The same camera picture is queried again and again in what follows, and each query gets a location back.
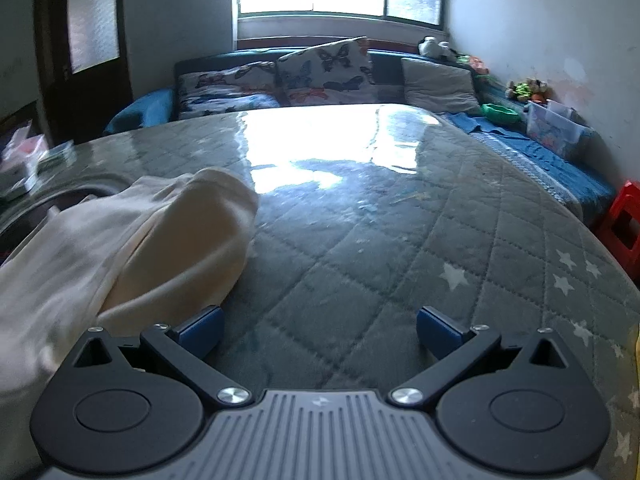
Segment small clear plastic box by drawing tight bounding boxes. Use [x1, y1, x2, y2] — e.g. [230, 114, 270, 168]
[546, 99, 581, 121]

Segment round built-in cooktop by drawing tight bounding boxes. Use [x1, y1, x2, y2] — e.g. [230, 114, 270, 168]
[0, 172, 136, 266]

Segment green white packet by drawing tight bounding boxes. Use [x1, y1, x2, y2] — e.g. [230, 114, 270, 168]
[37, 141, 77, 171]

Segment red plastic stool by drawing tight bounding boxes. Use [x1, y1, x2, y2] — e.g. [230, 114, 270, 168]
[594, 180, 640, 266]

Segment cream sweater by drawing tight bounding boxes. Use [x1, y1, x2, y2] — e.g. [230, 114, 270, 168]
[0, 166, 260, 480]

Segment blue sofa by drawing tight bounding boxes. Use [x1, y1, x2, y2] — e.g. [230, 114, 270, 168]
[102, 47, 616, 228]

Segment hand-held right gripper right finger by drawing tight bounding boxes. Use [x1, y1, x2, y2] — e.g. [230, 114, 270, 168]
[390, 306, 576, 407]

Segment dark wooden door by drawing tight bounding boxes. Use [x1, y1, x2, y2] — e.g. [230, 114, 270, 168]
[35, 0, 133, 146]

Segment white box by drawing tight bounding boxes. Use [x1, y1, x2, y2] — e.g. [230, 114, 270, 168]
[0, 160, 40, 200]

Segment butterfly print pillow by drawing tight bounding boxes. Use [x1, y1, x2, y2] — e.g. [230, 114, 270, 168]
[275, 36, 376, 107]
[176, 61, 277, 97]
[177, 91, 282, 121]

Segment pile of small plush toys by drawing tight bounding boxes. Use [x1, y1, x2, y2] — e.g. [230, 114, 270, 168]
[505, 78, 553, 104]

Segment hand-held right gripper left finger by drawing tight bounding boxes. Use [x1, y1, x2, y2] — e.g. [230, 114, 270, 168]
[65, 305, 252, 407]

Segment grey pillow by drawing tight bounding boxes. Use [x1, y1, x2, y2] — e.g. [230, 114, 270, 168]
[400, 57, 482, 115]

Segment pink tissue packet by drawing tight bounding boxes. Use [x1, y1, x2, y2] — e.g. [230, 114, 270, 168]
[0, 121, 50, 161]

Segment green bowl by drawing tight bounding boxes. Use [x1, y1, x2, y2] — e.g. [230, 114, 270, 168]
[481, 103, 521, 126]

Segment blue knit blanket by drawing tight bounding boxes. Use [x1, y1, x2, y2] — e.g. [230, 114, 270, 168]
[440, 110, 616, 221]

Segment black and white plush toy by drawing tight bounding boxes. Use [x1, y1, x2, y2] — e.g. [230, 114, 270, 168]
[417, 36, 458, 61]

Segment clear plastic storage box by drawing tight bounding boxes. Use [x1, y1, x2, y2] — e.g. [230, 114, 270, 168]
[525, 100, 596, 161]

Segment green orange toy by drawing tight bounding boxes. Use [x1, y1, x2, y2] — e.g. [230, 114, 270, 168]
[456, 53, 490, 77]

